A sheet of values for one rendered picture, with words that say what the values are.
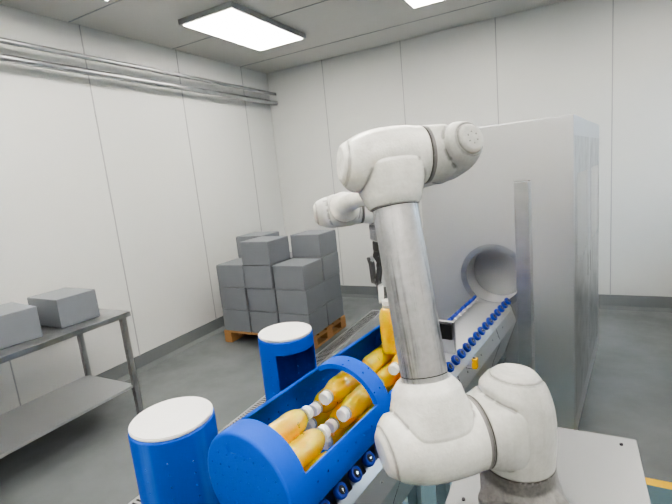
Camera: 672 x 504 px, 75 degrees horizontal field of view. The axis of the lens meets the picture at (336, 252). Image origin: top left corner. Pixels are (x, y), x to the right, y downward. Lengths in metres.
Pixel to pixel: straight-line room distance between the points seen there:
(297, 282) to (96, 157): 2.28
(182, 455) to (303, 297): 3.15
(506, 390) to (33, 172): 4.16
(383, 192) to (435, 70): 5.14
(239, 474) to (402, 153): 0.83
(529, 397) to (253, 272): 4.11
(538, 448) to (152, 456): 1.14
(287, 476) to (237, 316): 4.20
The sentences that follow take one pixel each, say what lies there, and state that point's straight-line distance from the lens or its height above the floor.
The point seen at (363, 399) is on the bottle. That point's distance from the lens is 1.40.
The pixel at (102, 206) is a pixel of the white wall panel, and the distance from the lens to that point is 4.85.
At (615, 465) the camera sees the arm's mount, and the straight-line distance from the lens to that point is 1.31.
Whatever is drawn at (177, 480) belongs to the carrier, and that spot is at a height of 0.88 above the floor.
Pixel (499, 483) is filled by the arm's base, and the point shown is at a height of 1.11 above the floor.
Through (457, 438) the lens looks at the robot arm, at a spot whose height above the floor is 1.27.
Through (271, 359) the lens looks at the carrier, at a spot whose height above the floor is 0.94.
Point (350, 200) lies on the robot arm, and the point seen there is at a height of 1.72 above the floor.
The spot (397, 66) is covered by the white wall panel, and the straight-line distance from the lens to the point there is 6.20.
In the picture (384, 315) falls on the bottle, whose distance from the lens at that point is 1.63.
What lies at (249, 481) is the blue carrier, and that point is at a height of 1.12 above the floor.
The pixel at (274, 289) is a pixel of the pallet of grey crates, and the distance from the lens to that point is 4.79.
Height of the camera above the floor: 1.80
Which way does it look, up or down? 10 degrees down
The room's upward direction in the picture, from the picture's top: 6 degrees counter-clockwise
